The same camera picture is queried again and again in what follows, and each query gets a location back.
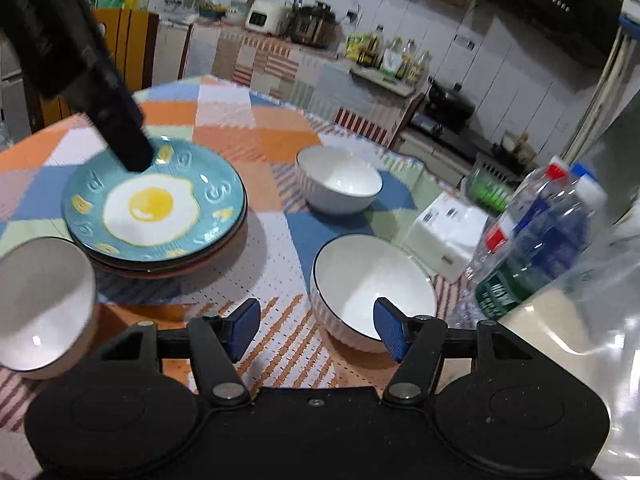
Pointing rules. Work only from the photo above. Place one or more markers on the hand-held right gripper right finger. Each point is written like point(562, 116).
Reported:
point(390, 332)

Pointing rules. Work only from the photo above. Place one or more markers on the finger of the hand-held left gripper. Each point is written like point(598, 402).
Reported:
point(125, 130)

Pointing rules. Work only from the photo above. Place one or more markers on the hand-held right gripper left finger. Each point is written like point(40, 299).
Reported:
point(245, 327)

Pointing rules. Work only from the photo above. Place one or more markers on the white ribbed bowl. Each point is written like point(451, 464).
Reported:
point(350, 285)
point(40, 300)
point(340, 195)

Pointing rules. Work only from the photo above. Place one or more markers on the teal plate with fried egg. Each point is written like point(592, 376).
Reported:
point(205, 185)

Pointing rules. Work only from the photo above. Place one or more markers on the wooden chair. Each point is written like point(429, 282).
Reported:
point(130, 50)

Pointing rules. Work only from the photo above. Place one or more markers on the white tissue pack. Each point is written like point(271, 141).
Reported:
point(447, 240)

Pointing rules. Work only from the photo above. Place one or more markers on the green-label water bottle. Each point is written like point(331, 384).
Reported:
point(500, 295)

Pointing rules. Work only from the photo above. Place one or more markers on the blue bowl with yellow contents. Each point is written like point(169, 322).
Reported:
point(212, 8)

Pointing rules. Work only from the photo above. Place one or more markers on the striped patchwork counter cloth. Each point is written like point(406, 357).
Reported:
point(280, 65)

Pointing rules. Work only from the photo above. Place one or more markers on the green plastic basket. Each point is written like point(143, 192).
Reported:
point(487, 192)

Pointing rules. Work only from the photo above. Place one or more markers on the white rice cooker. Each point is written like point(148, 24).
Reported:
point(265, 17)

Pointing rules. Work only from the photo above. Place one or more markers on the red-capped water bottle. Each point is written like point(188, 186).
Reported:
point(525, 195)

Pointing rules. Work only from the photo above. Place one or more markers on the blue-capped water bottle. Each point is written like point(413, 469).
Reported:
point(550, 225)

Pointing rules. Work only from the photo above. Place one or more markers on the black wok on stove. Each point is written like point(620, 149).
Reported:
point(445, 110)

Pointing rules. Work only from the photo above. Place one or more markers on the yellow oil bottle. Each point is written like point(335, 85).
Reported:
point(365, 47)
point(422, 67)
point(395, 57)

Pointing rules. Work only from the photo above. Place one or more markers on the black range hood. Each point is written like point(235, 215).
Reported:
point(545, 5)

